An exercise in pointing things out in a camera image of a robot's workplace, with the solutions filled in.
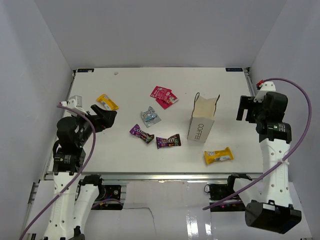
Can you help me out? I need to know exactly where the yellow snack bar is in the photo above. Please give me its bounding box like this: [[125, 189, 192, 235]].
[[96, 94, 119, 111], [204, 147, 234, 165]]

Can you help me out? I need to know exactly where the brown m&m packet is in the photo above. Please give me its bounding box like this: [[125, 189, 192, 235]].
[[156, 133, 182, 149]]

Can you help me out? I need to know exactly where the purple m&m packet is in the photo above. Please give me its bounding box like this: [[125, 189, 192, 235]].
[[129, 124, 155, 144]]

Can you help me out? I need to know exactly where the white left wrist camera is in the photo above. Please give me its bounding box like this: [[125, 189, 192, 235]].
[[59, 95, 87, 115]]

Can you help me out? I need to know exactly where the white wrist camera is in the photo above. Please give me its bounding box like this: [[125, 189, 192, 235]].
[[253, 80, 276, 103], [59, 95, 87, 115]]

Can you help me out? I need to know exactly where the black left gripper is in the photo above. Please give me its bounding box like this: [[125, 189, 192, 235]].
[[72, 103, 117, 146]]

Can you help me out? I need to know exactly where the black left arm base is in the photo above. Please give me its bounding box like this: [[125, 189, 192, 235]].
[[77, 183, 123, 205]]

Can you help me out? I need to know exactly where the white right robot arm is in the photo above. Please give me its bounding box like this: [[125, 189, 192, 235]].
[[225, 91, 302, 234]]

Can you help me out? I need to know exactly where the white coffee paper bag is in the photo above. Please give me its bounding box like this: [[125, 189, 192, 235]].
[[187, 92, 220, 143]]

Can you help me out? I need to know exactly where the pink candy packet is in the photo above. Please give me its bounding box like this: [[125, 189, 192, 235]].
[[150, 86, 172, 101], [155, 92, 179, 110]]

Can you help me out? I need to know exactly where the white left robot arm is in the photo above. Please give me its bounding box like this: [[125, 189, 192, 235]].
[[43, 104, 117, 240]]

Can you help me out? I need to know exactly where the silver blue snack packet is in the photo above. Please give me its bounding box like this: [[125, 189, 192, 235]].
[[140, 106, 161, 128]]

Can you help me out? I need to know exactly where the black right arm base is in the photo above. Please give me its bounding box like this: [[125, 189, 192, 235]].
[[203, 183, 246, 213]]

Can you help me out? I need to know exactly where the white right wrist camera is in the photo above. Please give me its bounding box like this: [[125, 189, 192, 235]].
[[253, 80, 276, 103]]

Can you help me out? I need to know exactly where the aluminium table front rail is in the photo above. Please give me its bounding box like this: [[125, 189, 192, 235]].
[[44, 172, 267, 181]]

